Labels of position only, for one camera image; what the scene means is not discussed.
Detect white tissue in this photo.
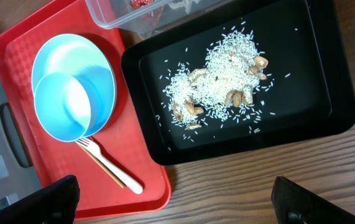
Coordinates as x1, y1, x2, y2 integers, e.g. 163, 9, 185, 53
168, 0, 201, 14

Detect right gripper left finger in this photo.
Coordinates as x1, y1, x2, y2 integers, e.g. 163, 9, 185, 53
0, 175, 80, 224

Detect white plastic fork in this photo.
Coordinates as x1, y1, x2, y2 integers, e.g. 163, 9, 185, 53
75, 138, 144, 194

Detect red plastic tray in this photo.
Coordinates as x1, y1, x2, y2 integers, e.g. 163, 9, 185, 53
0, 0, 172, 220

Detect wooden chopstick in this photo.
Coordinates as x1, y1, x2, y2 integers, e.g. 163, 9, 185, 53
78, 144, 126, 189

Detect light blue plate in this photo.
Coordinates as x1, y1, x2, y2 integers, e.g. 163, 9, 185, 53
31, 34, 117, 139

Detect light blue bowl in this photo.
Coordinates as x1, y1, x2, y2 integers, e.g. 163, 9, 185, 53
34, 73, 92, 142

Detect rice and shell scraps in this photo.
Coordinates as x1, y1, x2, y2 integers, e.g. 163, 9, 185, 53
154, 20, 299, 152

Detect clear plastic bin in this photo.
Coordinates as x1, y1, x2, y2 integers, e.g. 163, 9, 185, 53
86, 0, 231, 40

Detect red snack wrapper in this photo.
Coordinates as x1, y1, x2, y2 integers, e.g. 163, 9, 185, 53
130, 0, 164, 20

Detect black waste tray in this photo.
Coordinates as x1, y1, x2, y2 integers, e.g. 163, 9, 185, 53
121, 0, 355, 166

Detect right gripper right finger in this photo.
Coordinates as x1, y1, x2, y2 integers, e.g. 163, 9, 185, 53
271, 176, 355, 224

